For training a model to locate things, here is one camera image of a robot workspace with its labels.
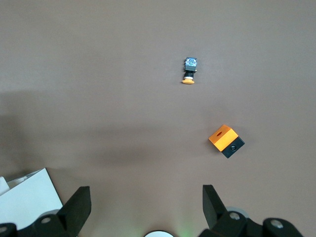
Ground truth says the white drawer cabinet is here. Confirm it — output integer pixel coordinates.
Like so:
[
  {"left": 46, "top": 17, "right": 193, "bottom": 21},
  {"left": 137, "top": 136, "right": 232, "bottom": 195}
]
[{"left": 0, "top": 167, "right": 64, "bottom": 232}]

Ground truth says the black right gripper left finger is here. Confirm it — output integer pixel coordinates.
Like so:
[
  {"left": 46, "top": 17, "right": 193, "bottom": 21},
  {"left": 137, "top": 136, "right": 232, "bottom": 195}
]
[{"left": 17, "top": 186, "right": 92, "bottom": 237}]

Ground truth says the orange-capped push button switch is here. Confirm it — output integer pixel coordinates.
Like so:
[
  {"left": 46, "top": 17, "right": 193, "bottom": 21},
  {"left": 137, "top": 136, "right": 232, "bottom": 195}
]
[{"left": 181, "top": 56, "right": 199, "bottom": 85}]

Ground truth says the orange and black button housing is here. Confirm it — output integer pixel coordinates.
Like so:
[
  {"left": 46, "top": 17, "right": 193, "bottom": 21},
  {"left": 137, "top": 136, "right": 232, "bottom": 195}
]
[{"left": 208, "top": 124, "right": 246, "bottom": 160}]

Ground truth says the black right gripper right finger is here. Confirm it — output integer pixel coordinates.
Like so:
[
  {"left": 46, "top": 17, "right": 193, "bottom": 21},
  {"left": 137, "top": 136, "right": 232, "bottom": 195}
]
[{"left": 198, "top": 184, "right": 264, "bottom": 237}]

